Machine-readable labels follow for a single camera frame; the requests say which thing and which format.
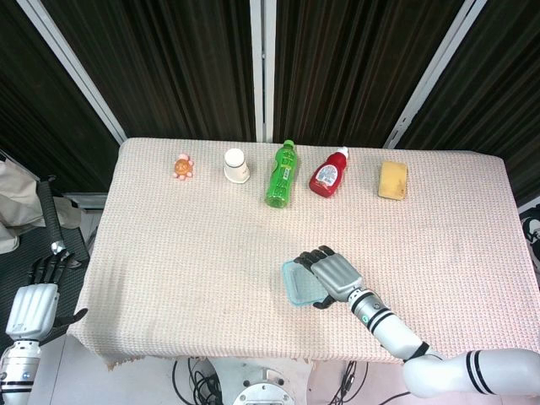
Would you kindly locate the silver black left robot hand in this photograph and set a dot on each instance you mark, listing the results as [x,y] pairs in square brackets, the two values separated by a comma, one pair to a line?
[34,310]

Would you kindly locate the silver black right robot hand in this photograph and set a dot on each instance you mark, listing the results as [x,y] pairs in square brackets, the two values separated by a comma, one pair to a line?
[341,276]

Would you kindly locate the blue plastic lid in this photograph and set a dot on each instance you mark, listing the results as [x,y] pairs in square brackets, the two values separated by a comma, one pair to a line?
[301,284]

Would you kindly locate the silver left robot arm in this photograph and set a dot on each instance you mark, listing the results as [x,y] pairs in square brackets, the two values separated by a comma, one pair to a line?
[17,371]

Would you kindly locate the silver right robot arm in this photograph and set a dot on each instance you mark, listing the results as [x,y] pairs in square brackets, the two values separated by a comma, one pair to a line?
[434,371]

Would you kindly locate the red ketchup squeeze bottle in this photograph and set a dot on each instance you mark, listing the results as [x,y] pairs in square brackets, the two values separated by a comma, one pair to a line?
[325,175]

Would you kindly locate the black ribbed pole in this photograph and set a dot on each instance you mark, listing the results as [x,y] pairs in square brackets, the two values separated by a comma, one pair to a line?
[48,206]

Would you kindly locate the yellow sponge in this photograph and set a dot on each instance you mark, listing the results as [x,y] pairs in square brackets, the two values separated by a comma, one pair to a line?
[393,179]

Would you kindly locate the green plastic drink bottle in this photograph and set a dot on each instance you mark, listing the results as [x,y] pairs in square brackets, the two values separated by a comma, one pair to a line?
[280,177]

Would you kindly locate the beige fabric bag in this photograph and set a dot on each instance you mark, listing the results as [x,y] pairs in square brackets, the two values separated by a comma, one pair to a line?
[19,190]

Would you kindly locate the grey metal shelf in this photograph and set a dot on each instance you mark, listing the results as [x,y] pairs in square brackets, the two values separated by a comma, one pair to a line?
[86,200]

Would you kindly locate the silver robot torso base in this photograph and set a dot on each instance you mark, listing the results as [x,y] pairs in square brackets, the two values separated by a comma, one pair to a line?
[261,381]

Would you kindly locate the pink woven tablecloth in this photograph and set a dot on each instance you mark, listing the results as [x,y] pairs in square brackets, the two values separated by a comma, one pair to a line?
[202,261]

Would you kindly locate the white paper cup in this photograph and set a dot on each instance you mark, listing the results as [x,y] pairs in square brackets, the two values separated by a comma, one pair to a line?
[235,166]

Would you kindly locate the black pleated curtain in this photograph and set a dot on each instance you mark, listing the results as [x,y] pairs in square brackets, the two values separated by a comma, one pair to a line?
[498,84]
[38,122]
[169,63]
[350,63]

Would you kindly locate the orange pink turtle toy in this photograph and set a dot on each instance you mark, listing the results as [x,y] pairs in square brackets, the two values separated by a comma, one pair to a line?
[183,167]

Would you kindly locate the black white printed object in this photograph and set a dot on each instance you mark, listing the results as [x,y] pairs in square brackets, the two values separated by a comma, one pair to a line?
[530,236]

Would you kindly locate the white frame post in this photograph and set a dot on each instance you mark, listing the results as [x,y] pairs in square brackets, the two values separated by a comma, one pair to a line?
[71,63]
[434,71]
[262,63]

